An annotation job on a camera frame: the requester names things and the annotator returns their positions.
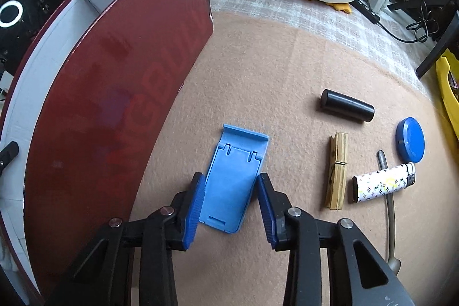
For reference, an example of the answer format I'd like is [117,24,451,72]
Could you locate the red cardboard box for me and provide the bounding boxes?
[0,0,216,296]

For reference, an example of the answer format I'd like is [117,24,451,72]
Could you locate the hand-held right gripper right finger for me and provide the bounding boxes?
[256,173,417,306]

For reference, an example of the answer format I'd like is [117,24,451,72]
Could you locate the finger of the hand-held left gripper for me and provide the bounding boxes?
[0,142,20,171]

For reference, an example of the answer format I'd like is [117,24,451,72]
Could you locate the wooden clothespin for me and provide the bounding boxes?
[324,132,349,211]

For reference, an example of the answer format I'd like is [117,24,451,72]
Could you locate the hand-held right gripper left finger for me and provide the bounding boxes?
[46,171,207,306]

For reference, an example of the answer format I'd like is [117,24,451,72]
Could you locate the black cylindrical tube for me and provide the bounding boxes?
[317,88,375,124]

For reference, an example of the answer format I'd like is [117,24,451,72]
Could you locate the yellow leaf-shaped bowl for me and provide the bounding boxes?
[435,53,459,142]

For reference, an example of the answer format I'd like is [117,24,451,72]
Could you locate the black inline cable controller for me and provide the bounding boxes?
[349,0,381,25]

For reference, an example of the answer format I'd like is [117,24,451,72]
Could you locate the white patterned lighter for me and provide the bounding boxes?
[351,163,417,203]

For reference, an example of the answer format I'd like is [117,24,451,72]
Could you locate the metal spoon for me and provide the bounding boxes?
[376,149,403,274]

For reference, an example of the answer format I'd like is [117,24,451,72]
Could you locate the black cable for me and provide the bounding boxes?
[376,0,449,43]

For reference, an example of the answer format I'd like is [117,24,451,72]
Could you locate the blue round compact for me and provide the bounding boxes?
[395,117,426,163]

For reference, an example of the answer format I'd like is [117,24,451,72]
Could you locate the white checked cloth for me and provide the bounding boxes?
[206,0,436,99]

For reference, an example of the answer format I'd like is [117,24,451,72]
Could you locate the blue plastic phone stand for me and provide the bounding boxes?
[199,124,270,234]

